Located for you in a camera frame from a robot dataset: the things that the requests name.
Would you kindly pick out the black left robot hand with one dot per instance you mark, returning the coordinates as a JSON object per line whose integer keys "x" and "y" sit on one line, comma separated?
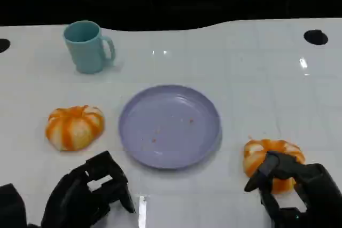
{"x": 80, "y": 193}

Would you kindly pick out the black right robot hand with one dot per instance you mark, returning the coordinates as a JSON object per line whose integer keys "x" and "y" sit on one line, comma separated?
{"x": 318, "y": 185}

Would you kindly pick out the orange white toy bread roll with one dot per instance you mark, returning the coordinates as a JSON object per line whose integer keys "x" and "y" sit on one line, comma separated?
{"x": 73, "y": 127}
{"x": 256, "y": 153}

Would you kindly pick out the lilac plate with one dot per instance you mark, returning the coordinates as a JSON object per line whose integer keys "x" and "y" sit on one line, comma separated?
{"x": 171, "y": 126}

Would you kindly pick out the pale green mug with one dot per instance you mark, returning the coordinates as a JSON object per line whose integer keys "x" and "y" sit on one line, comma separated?
{"x": 85, "y": 51}

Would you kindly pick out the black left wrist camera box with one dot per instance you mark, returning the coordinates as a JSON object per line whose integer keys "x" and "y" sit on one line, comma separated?
{"x": 10, "y": 206}

